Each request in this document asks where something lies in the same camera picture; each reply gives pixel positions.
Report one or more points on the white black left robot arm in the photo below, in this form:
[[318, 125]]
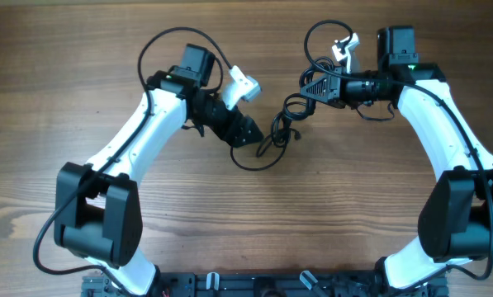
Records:
[[98, 205]]

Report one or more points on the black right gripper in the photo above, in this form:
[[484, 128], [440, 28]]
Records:
[[334, 96]]

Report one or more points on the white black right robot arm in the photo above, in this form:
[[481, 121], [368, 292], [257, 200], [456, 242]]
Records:
[[455, 226]]

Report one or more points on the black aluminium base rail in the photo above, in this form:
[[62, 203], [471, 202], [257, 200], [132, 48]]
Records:
[[346, 283]]

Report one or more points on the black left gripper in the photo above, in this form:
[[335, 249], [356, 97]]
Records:
[[238, 139]]

